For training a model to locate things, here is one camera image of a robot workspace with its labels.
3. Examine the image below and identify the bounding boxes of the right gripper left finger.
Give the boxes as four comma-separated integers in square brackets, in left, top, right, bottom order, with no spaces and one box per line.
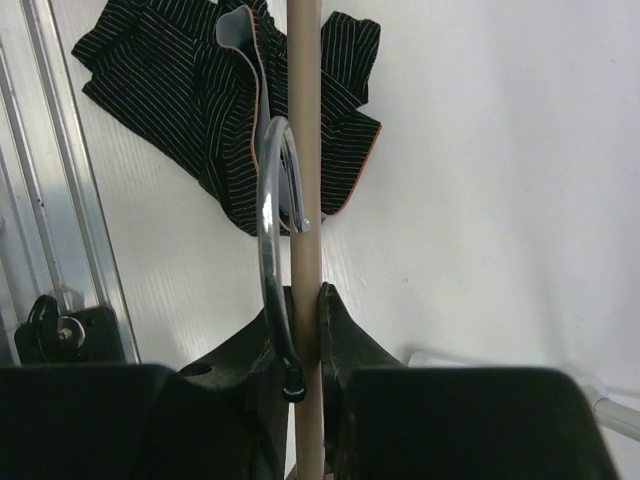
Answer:
[1,295,289,479]

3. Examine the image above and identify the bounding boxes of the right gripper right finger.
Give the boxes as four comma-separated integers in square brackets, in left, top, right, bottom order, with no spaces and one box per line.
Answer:
[318,283,617,479]

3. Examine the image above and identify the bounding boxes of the wooden clip hanger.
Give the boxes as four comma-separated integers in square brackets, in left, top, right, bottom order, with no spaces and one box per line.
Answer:
[256,1,325,479]

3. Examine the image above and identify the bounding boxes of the black shorts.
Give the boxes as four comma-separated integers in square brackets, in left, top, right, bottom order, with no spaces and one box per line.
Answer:
[72,1,381,234]

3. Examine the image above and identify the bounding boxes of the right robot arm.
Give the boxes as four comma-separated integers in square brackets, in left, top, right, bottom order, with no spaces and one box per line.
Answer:
[1,283,617,479]

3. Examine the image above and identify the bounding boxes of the metal clothes rack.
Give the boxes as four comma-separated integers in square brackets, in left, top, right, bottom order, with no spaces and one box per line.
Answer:
[407,347,640,446]

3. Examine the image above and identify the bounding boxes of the aluminium mounting rail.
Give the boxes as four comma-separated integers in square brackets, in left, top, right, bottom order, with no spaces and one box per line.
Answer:
[1,1,140,363]

